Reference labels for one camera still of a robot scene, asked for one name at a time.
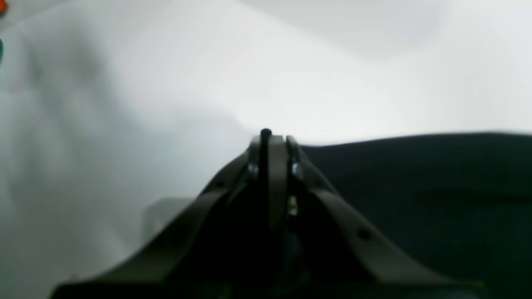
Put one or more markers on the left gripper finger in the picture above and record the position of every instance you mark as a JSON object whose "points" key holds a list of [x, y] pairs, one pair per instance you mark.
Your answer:
{"points": [[348, 257], [150, 273]]}

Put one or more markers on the black T-shirt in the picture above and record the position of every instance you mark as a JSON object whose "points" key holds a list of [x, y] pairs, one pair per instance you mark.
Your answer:
{"points": [[461, 204]]}

